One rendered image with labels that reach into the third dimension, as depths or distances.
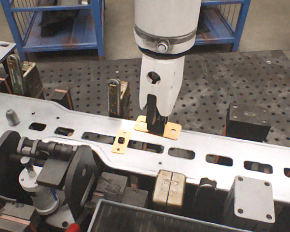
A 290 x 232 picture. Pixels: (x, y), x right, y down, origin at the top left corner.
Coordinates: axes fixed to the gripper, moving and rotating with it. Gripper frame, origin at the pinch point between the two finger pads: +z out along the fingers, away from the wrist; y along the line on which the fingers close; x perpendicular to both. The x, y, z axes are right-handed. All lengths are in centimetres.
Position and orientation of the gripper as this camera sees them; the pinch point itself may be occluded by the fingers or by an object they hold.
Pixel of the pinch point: (157, 118)
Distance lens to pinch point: 51.8
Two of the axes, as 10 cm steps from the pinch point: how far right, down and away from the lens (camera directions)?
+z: -0.2, 7.0, 7.2
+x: -9.5, -2.4, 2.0
